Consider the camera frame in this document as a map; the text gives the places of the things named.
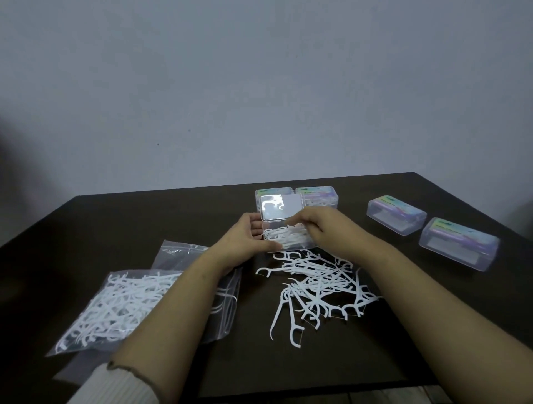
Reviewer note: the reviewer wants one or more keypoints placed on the person's left hand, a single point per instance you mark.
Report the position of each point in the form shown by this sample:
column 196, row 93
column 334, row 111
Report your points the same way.
column 239, row 241

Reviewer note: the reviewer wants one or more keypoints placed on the person's right hand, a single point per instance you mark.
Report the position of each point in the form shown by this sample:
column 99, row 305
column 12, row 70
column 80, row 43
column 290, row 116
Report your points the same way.
column 333, row 229

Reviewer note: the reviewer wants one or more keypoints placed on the person's left thumb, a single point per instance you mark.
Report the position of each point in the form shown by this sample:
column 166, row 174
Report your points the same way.
column 255, row 219

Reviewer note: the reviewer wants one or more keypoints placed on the person's right fingers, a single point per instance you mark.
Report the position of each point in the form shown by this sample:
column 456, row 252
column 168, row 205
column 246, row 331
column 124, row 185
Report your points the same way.
column 304, row 219

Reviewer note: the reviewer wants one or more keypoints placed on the clear plastic box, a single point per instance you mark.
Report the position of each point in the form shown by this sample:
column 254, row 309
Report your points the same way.
column 322, row 197
column 283, row 206

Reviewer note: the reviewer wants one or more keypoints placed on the person's left forearm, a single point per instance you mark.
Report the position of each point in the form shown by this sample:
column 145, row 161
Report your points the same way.
column 175, row 316

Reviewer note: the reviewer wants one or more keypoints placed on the person's right forearm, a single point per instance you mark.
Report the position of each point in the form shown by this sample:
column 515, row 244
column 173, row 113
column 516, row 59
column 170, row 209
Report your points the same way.
column 437, row 324

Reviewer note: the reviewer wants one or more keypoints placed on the bunch of boxed floss picks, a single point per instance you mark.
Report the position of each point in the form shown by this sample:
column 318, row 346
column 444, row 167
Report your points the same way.
column 287, row 239

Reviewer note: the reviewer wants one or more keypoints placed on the filled clear plastic box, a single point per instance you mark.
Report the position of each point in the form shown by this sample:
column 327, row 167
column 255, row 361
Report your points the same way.
column 322, row 197

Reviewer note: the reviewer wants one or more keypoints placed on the clear box with colourful label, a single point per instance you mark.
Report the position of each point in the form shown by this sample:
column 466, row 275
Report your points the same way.
column 395, row 214
column 270, row 191
column 458, row 245

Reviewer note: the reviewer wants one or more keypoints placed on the pile of loose floss picks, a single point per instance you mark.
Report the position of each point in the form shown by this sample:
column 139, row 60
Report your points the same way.
column 316, row 287

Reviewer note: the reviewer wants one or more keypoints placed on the empty clear zip bag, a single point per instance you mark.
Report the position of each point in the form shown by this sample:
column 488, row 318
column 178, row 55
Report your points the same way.
column 225, row 304

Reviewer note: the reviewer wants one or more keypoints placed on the heap of bagged floss picks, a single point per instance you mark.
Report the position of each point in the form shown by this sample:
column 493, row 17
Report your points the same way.
column 120, row 299

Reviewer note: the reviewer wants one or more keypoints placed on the zip bag holding floss picks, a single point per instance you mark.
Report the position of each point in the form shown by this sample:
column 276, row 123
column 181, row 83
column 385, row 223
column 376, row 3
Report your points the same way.
column 112, row 308

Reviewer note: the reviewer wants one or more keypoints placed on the white ribbed sleeve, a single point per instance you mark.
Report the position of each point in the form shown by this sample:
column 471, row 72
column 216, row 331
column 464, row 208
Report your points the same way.
column 112, row 387

